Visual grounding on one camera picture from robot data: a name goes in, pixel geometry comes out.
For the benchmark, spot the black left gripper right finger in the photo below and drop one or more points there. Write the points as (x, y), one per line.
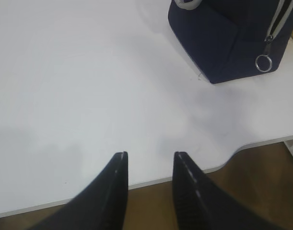
(201, 205)

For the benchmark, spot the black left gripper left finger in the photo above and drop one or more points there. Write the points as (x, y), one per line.
(100, 206)

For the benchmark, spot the navy blue lunch bag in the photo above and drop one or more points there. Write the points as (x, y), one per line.
(233, 39)

